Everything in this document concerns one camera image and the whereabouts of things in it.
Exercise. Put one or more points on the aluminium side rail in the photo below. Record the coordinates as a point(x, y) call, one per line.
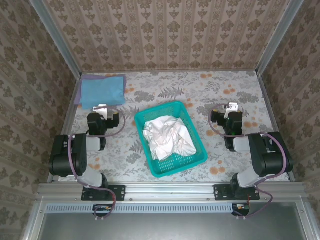
point(268, 100)
point(69, 110)

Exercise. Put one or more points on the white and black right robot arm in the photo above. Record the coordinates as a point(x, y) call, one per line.
point(270, 160)

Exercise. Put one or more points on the aluminium mounting rail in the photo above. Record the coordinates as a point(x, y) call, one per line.
point(170, 191)

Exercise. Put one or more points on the aluminium corner post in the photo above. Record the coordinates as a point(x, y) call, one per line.
point(277, 37)
point(56, 37)

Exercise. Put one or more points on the grey metal sheet panel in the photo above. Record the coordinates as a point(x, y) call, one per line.
point(162, 227)

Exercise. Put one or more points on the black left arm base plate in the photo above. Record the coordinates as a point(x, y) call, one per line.
point(118, 192)

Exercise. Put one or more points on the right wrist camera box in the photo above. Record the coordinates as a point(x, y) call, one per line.
point(232, 106)

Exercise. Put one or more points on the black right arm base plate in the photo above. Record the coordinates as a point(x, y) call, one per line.
point(221, 192)

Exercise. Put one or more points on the teal plastic basket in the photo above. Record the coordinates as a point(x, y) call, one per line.
point(170, 167)

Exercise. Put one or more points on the folded purple t-shirt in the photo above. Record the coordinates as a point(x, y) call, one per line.
point(78, 95)

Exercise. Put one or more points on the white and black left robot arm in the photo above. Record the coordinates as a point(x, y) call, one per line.
point(65, 155)

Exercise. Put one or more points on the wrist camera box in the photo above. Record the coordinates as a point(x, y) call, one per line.
point(232, 106)
point(100, 110)

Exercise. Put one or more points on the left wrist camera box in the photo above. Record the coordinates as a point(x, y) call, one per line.
point(100, 110)

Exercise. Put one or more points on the white printed t-shirt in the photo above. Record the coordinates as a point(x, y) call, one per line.
point(165, 137)

